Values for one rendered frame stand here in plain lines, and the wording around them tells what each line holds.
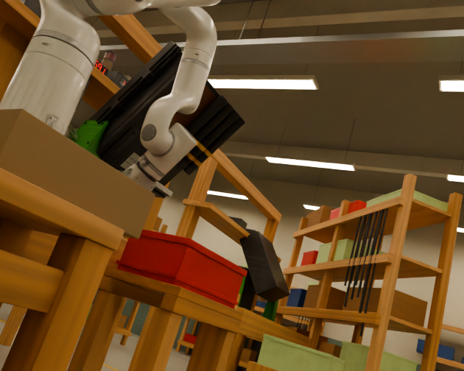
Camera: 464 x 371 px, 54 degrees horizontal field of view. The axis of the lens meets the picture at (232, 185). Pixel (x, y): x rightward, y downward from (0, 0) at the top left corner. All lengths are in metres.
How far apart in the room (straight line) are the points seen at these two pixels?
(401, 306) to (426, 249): 6.63
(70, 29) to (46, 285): 0.46
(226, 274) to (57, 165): 0.68
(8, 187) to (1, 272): 0.13
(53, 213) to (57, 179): 0.06
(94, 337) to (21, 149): 0.64
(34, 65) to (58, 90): 0.06
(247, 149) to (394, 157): 3.04
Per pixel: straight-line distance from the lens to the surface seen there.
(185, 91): 1.33
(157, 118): 1.23
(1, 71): 1.86
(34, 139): 0.75
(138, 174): 1.28
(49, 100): 0.88
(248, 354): 10.29
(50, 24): 0.95
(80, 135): 1.66
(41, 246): 1.24
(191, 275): 1.19
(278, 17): 5.83
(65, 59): 0.91
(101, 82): 1.97
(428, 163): 8.80
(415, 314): 3.89
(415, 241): 10.46
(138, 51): 2.36
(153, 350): 1.13
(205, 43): 1.40
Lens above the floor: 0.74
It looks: 17 degrees up
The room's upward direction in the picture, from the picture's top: 18 degrees clockwise
